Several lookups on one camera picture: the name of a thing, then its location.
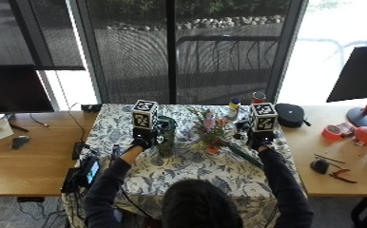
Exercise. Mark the person's left hand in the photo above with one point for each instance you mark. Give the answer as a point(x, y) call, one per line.
point(143, 138)

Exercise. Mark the person's right hand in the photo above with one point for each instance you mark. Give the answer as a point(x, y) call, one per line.
point(260, 140)

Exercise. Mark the dark glass vase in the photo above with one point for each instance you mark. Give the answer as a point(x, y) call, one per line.
point(167, 142)

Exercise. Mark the white marker cube on right glove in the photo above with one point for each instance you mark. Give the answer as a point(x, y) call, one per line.
point(264, 117)

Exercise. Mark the white marker cube on glove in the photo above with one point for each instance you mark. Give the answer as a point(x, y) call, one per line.
point(264, 117)
point(144, 114)

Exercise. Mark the white spray bottle blue cap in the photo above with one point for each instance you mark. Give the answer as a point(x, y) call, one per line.
point(233, 109)

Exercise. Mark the bunch of mixed flowers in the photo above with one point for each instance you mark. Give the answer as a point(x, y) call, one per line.
point(212, 128)

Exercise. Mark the white marker cube on left glove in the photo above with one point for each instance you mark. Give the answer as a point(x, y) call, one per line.
point(144, 114)

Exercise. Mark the red can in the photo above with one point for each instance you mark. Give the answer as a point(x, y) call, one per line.
point(258, 97)

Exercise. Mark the black zipped pouch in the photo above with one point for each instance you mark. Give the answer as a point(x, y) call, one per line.
point(290, 115)

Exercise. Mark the blue floral white tablecloth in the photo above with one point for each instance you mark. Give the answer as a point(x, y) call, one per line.
point(192, 171)

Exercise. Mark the black device with lit screen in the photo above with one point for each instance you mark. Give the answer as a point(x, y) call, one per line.
point(91, 171)

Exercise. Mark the small black adapter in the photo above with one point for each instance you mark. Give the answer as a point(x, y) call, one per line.
point(79, 150)

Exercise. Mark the red tape roll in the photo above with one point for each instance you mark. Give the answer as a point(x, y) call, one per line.
point(332, 132)

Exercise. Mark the small black round object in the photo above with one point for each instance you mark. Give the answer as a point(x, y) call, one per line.
point(320, 166)

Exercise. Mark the thin dark pencil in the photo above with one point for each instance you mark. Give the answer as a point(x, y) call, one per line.
point(329, 158)

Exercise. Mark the black metal bike rack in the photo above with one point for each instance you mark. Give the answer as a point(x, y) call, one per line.
point(225, 53)

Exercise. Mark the flat black box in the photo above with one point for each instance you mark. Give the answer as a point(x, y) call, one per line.
point(71, 181)

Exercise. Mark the the person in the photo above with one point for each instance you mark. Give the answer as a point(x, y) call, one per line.
point(102, 205)

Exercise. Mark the black monitor with red stand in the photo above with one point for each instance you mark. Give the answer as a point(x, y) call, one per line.
point(361, 76)

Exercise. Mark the dark computer mouse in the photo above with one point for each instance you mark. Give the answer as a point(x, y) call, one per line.
point(20, 142)

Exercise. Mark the dark pen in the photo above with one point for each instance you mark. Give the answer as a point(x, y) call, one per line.
point(18, 128)

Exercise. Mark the row of pale stones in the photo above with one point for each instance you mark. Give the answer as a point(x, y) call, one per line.
point(200, 23)

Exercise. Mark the dark mesh window shade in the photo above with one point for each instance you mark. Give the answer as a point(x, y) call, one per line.
point(27, 34)

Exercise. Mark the small black camera box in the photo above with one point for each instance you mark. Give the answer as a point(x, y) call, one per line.
point(91, 107)

